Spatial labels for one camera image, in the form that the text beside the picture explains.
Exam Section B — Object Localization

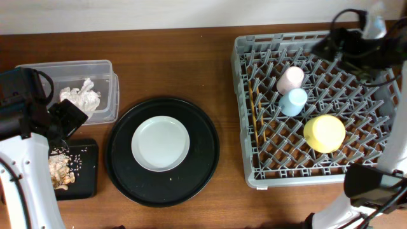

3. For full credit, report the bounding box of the white tissue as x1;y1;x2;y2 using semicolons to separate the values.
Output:
59;78;101;118

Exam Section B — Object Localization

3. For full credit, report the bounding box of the white rice pile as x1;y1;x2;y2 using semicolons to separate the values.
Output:
49;148;86;177

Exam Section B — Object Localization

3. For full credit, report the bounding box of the pink cup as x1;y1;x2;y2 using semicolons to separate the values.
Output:
277;66;305;95

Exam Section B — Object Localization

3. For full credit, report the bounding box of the light blue cup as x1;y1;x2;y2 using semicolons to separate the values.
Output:
279;88;308;116

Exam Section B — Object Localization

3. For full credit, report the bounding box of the yellow bowl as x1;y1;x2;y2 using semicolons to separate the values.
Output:
303;114;346;153

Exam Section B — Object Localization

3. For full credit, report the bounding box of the grey plate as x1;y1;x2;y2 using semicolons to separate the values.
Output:
131;116;190;172

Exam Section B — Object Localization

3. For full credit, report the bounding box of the wooden chopstick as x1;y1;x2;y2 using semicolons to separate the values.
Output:
248;80;259;148
256;88;266;142

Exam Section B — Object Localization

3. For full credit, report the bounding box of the peanut shells pile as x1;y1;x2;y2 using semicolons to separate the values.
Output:
48;154;76;191

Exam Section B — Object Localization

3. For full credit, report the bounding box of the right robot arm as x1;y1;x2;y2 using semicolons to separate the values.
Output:
300;9;406;228

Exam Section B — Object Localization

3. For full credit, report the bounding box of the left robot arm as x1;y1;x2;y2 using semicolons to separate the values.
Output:
1;67;88;229

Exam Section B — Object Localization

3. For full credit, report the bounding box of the grey dishwasher rack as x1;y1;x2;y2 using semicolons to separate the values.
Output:
231;31;401;190

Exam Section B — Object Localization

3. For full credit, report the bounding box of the black rectangular tray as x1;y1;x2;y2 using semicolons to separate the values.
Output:
55;139;99;200

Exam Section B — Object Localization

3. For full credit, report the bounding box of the clear plastic bin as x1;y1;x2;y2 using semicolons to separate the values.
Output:
21;60;120;125

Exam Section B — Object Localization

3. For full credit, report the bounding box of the round black serving tray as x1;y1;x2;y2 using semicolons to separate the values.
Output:
105;97;220;207

